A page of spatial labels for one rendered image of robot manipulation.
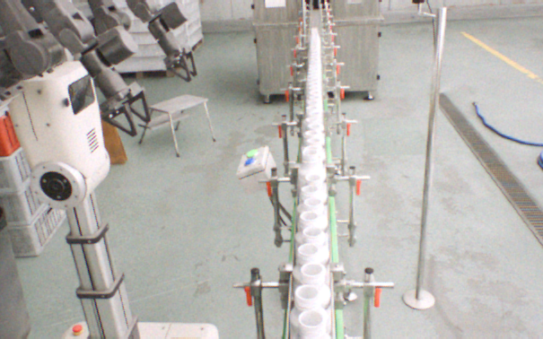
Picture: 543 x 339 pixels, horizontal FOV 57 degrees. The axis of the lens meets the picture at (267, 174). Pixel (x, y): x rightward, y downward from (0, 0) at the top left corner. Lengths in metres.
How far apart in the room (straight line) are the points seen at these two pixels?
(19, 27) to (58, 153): 0.40
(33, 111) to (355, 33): 4.42
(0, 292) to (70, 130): 1.24
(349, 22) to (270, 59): 0.92
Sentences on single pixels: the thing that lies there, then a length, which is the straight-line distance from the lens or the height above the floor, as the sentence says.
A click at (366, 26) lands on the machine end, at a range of 5.52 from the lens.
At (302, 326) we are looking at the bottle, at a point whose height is 1.16.
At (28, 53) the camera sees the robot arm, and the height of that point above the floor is 1.47.
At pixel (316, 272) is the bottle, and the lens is 0.84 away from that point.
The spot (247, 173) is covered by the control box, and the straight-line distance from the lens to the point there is 1.33.
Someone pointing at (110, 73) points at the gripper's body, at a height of 1.41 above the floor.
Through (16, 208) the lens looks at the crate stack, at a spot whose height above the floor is 0.34.
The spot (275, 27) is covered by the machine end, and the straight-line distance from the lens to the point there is 5.47.
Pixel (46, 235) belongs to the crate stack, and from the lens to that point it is 3.50.
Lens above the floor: 1.65
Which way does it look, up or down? 25 degrees down
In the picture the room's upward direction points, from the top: 4 degrees counter-clockwise
